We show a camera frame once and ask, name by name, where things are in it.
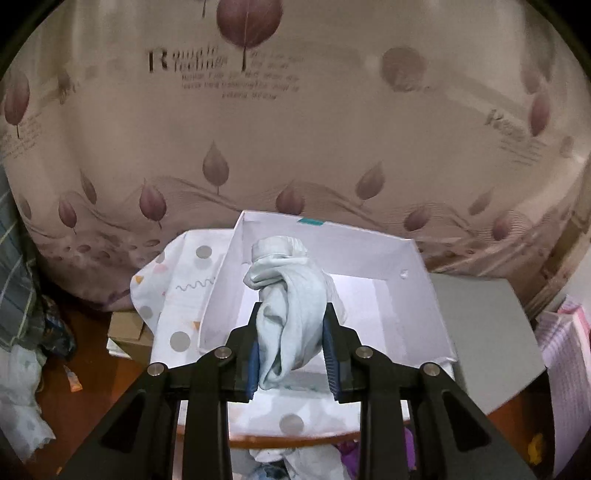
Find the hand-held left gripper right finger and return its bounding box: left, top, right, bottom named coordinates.
left=322, top=302, right=536, bottom=480

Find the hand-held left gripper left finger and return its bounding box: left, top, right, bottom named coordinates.
left=56, top=302, right=264, bottom=480

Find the light blue underwear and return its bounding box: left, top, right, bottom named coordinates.
left=243, top=235, right=348, bottom=391

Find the white cardboard shoe box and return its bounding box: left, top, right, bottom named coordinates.
left=198, top=210, right=459, bottom=370

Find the wooden nightstand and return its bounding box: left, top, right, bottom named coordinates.
left=226, top=429, right=365, bottom=452

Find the purple cloth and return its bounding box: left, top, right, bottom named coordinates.
left=335, top=427, right=419, bottom=480

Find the white polka-dot cloth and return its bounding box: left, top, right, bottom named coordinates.
left=130, top=228, right=411, bottom=439

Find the white crumpled cloth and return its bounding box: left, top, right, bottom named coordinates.
left=231, top=445, right=352, bottom=480

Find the brown cardboard box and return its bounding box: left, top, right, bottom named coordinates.
left=107, top=309, right=155, bottom=365

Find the grey box lid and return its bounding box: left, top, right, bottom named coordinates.
left=427, top=272, right=548, bottom=414

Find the small orange tube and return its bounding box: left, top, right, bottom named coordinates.
left=64, top=364, right=84, bottom=393

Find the dark blue patterned cloth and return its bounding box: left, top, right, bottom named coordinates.
left=41, top=295, right=77, bottom=357

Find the leaf print curtain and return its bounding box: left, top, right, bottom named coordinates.
left=0, top=0, right=591, bottom=319

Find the white grey-print cloth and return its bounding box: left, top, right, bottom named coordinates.
left=0, top=344, right=56, bottom=462

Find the pink striped cloth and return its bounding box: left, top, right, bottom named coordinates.
left=536, top=300, right=591, bottom=476

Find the grey plaid cloth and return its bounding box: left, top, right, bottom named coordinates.
left=0, top=175, right=47, bottom=352

